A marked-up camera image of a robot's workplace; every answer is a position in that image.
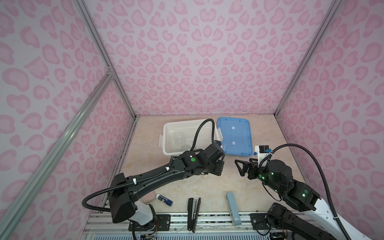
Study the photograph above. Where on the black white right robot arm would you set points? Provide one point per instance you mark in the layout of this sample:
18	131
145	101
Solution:
301	197

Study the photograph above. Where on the white plastic storage bin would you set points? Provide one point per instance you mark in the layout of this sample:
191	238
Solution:
189	128

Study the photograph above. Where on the blue plastic bin lid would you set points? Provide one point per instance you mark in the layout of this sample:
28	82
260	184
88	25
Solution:
237	136

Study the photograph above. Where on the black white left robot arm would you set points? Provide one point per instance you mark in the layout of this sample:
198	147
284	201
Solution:
126	191

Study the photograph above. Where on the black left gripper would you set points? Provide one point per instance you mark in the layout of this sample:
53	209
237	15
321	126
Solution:
221	162

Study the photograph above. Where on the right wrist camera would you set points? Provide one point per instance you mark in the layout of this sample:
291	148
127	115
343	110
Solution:
261	152

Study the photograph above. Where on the pink glasses case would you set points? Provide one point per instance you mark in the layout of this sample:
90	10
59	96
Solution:
149	197

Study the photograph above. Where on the aluminium front rail base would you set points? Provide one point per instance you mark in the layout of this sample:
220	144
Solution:
178	226

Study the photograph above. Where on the blue glue stick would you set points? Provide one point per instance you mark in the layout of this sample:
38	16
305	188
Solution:
164	200

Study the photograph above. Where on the light blue rectangular case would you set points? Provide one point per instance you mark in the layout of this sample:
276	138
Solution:
233	209

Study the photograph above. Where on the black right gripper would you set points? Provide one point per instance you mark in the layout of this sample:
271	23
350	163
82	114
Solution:
245	168

